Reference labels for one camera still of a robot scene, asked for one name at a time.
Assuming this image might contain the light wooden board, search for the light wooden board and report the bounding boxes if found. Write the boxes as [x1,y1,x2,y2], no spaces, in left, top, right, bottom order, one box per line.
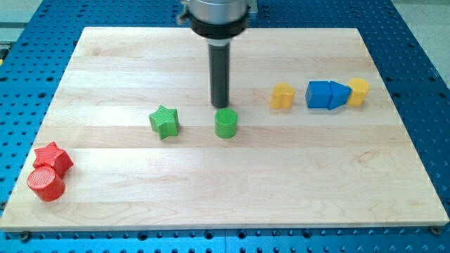
[1,27,449,231]

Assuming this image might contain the red star block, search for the red star block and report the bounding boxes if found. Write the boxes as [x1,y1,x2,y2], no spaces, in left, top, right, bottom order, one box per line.
[32,141,74,178]

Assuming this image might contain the green cylinder block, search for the green cylinder block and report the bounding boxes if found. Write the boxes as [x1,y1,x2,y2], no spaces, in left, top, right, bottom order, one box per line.
[214,108,238,138]

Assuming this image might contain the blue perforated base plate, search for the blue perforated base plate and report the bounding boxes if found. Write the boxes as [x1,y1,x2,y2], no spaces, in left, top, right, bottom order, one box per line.
[1,0,449,252]

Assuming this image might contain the blue cube block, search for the blue cube block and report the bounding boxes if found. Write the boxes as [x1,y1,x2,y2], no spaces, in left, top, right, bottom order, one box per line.
[305,80,332,108]

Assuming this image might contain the yellow hexagon block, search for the yellow hexagon block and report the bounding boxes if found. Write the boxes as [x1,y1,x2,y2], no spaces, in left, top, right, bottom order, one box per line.
[347,78,371,106]

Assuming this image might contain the red cylinder block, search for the red cylinder block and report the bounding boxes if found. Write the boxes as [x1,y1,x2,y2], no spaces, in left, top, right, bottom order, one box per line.
[27,167,65,202]

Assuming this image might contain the yellow heart block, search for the yellow heart block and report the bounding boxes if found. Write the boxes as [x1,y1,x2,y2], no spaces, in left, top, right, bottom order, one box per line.
[269,83,295,109]

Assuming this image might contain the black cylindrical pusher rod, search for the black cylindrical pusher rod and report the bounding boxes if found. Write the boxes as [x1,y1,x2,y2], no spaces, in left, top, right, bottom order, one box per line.
[208,44,230,108]

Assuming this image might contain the green star block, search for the green star block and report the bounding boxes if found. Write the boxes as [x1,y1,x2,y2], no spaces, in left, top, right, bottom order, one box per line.
[148,105,179,140]

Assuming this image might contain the blue triangle block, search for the blue triangle block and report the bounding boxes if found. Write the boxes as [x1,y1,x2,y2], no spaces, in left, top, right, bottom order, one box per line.
[327,81,352,110]

